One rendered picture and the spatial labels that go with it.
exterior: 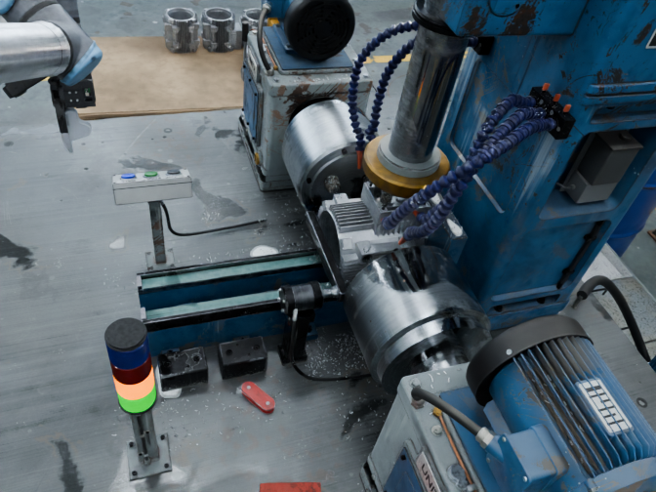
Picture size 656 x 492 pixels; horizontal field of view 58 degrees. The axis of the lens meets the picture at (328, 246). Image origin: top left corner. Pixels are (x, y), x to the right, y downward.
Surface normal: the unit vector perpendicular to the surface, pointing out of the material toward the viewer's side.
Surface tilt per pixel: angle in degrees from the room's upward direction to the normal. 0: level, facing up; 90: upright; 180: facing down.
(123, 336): 0
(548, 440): 0
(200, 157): 0
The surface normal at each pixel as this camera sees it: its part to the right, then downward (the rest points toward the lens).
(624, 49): 0.30, 0.71
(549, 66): -0.94, 0.13
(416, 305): -0.27, -0.58
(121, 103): 0.13, -0.69
